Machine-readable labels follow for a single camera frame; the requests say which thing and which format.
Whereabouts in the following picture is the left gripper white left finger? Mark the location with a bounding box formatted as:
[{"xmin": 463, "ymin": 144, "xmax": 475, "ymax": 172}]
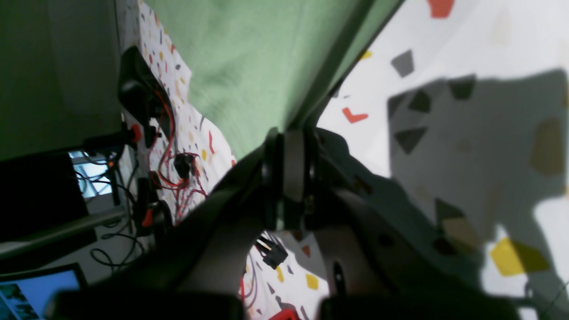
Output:
[{"xmin": 49, "ymin": 129, "xmax": 283, "ymax": 320}]

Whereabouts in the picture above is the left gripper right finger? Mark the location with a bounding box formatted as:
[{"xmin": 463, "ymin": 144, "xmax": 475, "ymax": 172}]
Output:
[{"xmin": 284, "ymin": 130, "xmax": 520, "ymax": 320}]

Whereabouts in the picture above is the light green T-shirt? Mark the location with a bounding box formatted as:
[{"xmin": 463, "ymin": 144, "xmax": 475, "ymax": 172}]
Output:
[{"xmin": 148, "ymin": 0, "xmax": 401, "ymax": 159}]

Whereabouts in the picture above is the black connector plug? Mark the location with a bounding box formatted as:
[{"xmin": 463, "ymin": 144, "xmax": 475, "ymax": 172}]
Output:
[{"xmin": 255, "ymin": 236, "xmax": 288, "ymax": 270}]

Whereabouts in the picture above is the red and black wire bundle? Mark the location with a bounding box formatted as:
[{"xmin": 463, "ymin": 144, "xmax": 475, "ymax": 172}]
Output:
[{"xmin": 133, "ymin": 89, "xmax": 214, "ymax": 227}]

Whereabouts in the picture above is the black curved handle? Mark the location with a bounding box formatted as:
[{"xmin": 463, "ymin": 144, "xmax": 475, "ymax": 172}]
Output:
[{"xmin": 117, "ymin": 46, "xmax": 175, "ymax": 147}]

